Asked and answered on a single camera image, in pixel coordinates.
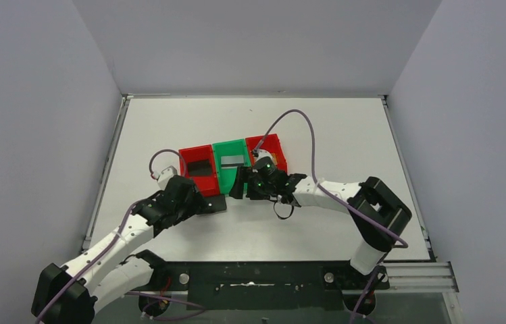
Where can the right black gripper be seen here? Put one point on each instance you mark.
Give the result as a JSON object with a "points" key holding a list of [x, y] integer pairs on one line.
{"points": [[247, 187]]}

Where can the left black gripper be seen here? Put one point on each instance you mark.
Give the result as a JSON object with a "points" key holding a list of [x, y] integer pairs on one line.
{"points": [[194, 196]]}

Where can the black leather card holder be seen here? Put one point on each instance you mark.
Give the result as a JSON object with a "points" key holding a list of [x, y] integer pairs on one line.
{"points": [[214, 205]]}

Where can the red bin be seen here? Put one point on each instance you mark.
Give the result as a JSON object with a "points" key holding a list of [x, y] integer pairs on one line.
{"points": [[208, 186], [272, 145]]}

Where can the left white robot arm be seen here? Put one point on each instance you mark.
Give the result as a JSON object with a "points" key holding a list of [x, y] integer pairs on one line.
{"points": [[64, 293]]}

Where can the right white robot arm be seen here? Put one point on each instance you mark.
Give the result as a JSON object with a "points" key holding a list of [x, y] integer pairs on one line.
{"points": [[377, 212]]}

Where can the silver card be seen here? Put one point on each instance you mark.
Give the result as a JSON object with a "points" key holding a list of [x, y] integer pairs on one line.
{"points": [[231, 161]]}

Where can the black card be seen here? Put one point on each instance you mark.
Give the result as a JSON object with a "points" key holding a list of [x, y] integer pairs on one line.
{"points": [[201, 168]]}

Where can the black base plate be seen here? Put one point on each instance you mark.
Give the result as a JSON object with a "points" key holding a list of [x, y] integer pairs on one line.
{"points": [[277, 285]]}

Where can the aluminium frame rail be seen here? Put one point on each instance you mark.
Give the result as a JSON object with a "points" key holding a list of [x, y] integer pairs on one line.
{"points": [[407, 278]]}

